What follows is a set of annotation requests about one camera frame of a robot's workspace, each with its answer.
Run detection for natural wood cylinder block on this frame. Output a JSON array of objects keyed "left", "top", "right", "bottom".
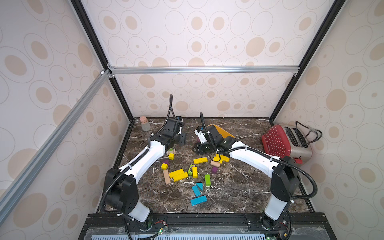
[{"left": 210, "top": 161, "right": 221, "bottom": 168}]

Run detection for teal long block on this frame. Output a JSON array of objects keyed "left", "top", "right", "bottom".
[{"left": 191, "top": 196, "right": 208, "bottom": 206}]

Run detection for small teal triangle block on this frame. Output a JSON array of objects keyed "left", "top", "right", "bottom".
[{"left": 196, "top": 183, "right": 203, "bottom": 191}]

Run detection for teal parallelogram block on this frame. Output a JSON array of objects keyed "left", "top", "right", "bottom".
[{"left": 192, "top": 185, "right": 201, "bottom": 197}]

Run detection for long yellow block pair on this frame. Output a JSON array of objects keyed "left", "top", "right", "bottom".
[{"left": 169, "top": 169, "right": 189, "bottom": 182}]

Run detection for natural wood arch block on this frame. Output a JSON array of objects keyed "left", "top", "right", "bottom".
[{"left": 166, "top": 149, "right": 176, "bottom": 155}]

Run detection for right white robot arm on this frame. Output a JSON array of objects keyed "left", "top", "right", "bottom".
[{"left": 195, "top": 112, "right": 318, "bottom": 230}]

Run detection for aluminium crossbar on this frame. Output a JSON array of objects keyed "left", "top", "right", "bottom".
[
  {"left": 110, "top": 66, "right": 300, "bottom": 75},
  {"left": 1, "top": 70, "right": 111, "bottom": 224}
]

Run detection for green upright block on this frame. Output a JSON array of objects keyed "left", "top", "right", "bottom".
[{"left": 205, "top": 174, "right": 211, "bottom": 187}]

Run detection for small yellow cube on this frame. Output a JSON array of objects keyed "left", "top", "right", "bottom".
[{"left": 161, "top": 163, "right": 168, "bottom": 170}]

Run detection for small bottle pink cap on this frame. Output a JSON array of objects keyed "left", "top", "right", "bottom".
[{"left": 140, "top": 116, "right": 151, "bottom": 132}]

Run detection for silver toaster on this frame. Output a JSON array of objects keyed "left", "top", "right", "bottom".
[{"left": 283, "top": 125, "right": 313, "bottom": 166}]

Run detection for yellow blocks near bowl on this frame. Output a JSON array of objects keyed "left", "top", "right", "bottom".
[{"left": 213, "top": 154, "right": 230, "bottom": 164}]

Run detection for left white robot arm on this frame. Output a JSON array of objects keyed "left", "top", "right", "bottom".
[{"left": 100, "top": 95, "right": 186, "bottom": 223}]

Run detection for aluminium crossbar left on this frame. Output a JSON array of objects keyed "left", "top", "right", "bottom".
[{"left": 1, "top": 70, "right": 111, "bottom": 224}]

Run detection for green rainbow arch block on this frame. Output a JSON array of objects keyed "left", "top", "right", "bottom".
[{"left": 188, "top": 165, "right": 195, "bottom": 176}]

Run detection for black toaster cable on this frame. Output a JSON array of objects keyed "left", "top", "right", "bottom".
[{"left": 294, "top": 120, "right": 323, "bottom": 146}]

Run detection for aluminium crossbar rear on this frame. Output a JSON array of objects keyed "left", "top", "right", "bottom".
[{"left": 110, "top": 66, "right": 300, "bottom": 75}]

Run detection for yellow plastic bowl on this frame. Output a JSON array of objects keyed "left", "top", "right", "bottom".
[{"left": 208, "top": 124, "right": 235, "bottom": 139}]

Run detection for yellow block centre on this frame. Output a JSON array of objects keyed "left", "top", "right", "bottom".
[{"left": 192, "top": 167, "right": 198, "bottom": 178}]

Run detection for natural wood long block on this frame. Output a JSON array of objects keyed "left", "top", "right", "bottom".
[{"left": 163, "top": 170, "right": 171, "bottom": 185}]

